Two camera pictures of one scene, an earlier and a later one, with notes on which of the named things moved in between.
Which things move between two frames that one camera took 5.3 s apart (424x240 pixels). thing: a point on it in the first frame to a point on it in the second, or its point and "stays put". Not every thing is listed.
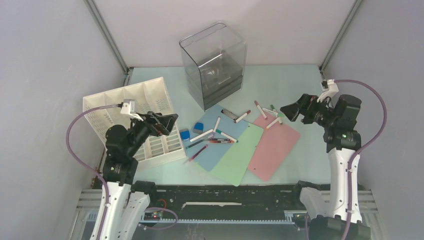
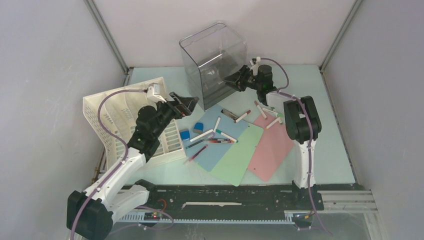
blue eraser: [185, 135] stays put
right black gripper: [304, 106] to [237, 80]
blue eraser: [198, 127] stays put
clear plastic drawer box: [214, 60] stays put
